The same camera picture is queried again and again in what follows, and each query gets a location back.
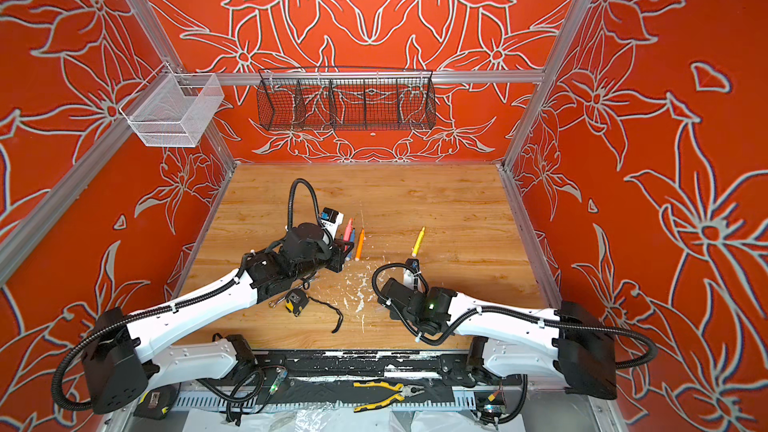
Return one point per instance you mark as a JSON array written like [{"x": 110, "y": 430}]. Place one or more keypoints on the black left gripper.
[{"x": 339, "y": 253}]

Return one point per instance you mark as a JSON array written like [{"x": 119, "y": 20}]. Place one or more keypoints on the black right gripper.
[{"x": 393, "y": 317}]

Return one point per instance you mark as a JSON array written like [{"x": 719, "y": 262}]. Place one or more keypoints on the pink highlighter pen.
[{"x": 348, "y": 230}]

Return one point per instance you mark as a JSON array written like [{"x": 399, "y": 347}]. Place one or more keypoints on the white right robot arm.
[{"x": 566, "y": 346}]

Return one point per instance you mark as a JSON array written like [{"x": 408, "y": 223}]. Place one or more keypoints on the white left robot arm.
[{"x": 126, "y": 355}]

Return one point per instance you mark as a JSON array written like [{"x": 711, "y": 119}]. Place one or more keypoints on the blue marker pen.
[{"x": 351, "y": 239}]

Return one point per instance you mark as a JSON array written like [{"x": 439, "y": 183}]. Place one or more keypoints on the orange marker pen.
[{"x": 359, "y": 245}]

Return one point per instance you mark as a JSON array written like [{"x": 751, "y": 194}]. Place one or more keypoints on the yellow highlighter pen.
[{"x": 418, "y": 242}]

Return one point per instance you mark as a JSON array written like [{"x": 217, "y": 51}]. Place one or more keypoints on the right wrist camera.
[{"x": 410, "y": 274}]

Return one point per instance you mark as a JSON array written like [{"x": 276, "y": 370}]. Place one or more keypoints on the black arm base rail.
[{"x": 451, "y": 367}]

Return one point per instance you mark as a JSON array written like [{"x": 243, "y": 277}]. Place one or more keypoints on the black wire wall basket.
[{"x": 356, "y": 99}]

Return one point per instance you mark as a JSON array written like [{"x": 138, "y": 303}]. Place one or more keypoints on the white wire mesh basket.
[{"x": 170, "y": 109}]

